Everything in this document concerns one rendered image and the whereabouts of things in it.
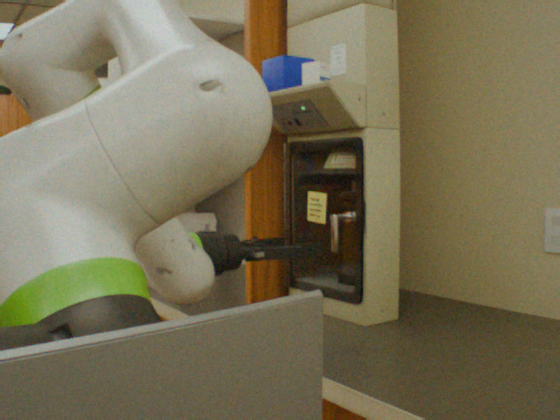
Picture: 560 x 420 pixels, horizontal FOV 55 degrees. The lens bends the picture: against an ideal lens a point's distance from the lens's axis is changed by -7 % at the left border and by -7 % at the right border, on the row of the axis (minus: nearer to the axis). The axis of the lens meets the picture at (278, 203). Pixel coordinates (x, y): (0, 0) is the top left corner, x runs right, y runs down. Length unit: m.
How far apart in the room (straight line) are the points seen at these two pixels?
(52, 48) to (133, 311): 0.50
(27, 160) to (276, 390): 0.26
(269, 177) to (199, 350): 1.29
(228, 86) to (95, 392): 0.25
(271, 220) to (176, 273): 0.71
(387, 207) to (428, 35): 0.65
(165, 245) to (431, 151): 1.05
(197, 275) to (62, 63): 0.40
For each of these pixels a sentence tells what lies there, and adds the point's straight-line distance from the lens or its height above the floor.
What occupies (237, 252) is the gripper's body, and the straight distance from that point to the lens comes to 1.17.
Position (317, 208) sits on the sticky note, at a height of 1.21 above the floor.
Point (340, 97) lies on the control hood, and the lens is 1.30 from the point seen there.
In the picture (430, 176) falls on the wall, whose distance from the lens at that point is 1.78.
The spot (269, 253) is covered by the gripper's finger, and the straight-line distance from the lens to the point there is 1.17.
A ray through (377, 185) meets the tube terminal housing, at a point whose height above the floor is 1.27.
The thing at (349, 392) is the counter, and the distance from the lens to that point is 1.01.
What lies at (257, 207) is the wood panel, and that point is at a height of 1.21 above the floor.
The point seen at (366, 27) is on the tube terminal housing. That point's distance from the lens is 1.39.
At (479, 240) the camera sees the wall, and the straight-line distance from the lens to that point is 1.68.
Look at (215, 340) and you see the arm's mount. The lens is 0.36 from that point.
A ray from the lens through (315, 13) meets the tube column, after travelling 1.55.
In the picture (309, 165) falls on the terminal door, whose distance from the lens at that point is 1.50.
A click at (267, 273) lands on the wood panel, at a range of 1.64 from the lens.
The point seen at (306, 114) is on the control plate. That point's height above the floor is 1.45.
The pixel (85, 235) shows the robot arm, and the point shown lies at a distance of 0.45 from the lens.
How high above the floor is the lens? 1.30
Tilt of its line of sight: 3 degrees down
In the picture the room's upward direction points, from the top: straight up
